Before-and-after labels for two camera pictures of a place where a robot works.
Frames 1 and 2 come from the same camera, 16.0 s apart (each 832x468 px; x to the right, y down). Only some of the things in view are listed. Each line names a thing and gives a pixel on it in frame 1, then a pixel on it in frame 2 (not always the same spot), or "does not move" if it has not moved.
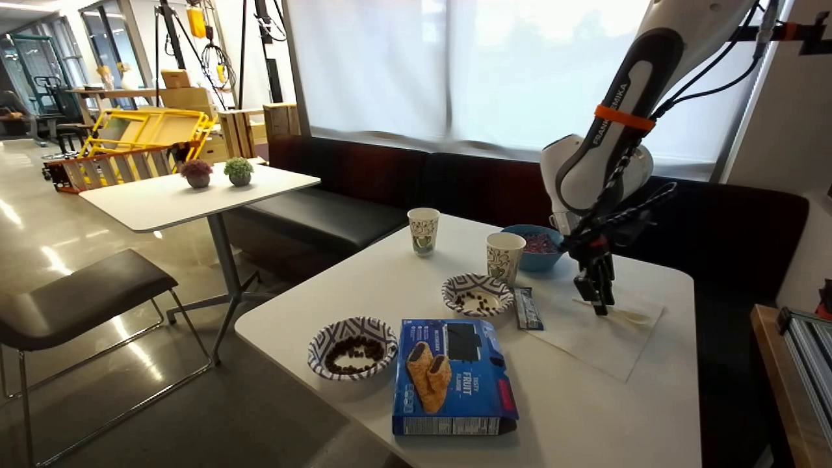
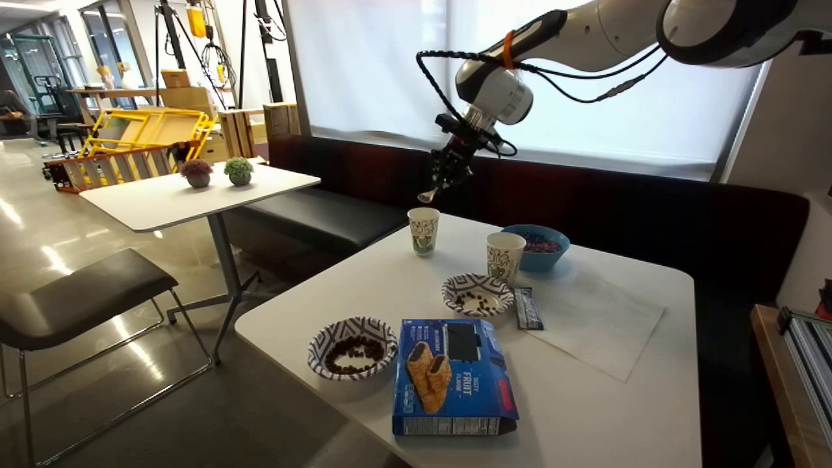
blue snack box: (451, 380) does not move
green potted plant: (239, 172) does not move
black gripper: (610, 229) → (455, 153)
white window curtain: (493, 75) does not move
